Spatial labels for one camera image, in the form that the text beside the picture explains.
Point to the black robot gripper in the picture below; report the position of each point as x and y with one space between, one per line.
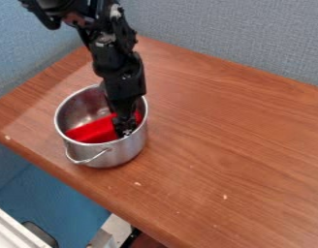
124 87

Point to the stainless steel pot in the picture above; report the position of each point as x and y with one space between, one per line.
85 106

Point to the red plastic block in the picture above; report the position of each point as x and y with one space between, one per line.
97 131

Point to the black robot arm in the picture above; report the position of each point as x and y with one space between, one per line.
109 39

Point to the white box with black base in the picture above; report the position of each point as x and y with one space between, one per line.
19 236

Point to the grey table leg bracket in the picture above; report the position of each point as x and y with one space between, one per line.
112 233

